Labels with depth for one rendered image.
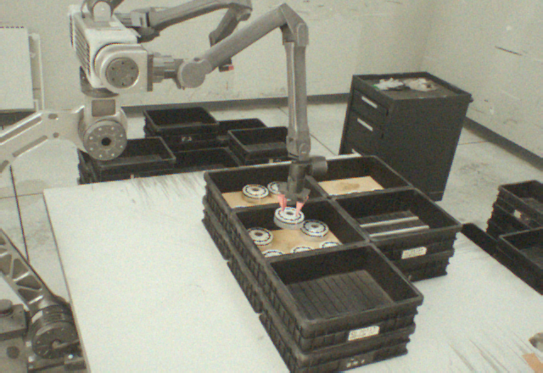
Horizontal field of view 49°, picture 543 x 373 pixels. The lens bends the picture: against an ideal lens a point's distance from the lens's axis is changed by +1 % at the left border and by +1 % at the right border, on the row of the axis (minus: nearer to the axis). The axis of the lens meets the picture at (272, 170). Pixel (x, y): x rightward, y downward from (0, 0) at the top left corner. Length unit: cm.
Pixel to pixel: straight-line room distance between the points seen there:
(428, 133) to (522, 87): 191
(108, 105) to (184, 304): 70
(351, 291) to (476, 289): 59
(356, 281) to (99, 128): 98
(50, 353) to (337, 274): 113
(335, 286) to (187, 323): 48
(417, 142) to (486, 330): 182
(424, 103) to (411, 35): 266
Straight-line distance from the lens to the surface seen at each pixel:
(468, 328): 216
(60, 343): 242
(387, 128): 357
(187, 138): 358
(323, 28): 565
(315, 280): 195
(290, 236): 214
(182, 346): 186
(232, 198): 233
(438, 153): 393
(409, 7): 615
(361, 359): 185
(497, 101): 575
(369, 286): 198
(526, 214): 339
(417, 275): 226
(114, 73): 170
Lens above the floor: 199
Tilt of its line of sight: 27 degrees down
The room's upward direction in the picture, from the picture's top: 7 degrees clockwise
